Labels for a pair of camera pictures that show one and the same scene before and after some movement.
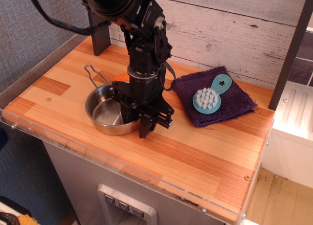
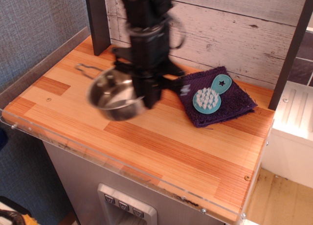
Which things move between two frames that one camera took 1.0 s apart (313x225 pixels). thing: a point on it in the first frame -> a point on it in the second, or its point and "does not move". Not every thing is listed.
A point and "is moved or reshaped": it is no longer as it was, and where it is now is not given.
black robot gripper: [146, 98] -> [146, 61]
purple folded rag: [234, 101] does not move
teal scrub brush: [207, 101] does not move
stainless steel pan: [103, 111] is moved or reshaped
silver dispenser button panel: [118, 208] does not move
